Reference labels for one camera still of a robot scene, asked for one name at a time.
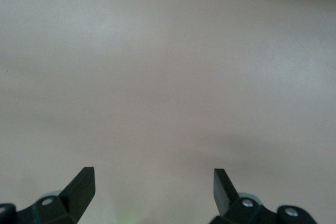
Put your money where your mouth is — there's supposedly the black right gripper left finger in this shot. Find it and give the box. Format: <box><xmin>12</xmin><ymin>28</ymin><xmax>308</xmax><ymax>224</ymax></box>
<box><xmin>0</xmin><ymin>166</ymin><xmax>96</xmax><ymax>224</ymax></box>

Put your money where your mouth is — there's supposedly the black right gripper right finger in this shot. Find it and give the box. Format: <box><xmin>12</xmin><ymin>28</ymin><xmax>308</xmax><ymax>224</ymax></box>
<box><xmin>209</xmin><ymin>168</ymin><xmax>317</xmax><ymax>224</ymax></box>

